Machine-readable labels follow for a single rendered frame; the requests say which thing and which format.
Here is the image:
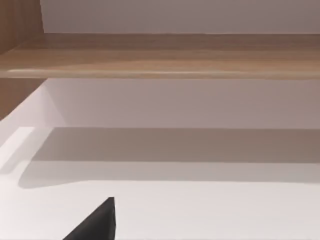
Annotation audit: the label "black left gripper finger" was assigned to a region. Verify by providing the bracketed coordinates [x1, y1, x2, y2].
[62, 196, 117, 240]

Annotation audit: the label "wooden open shelf unit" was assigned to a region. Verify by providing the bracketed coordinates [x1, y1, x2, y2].
[0, 0, 320, 121]

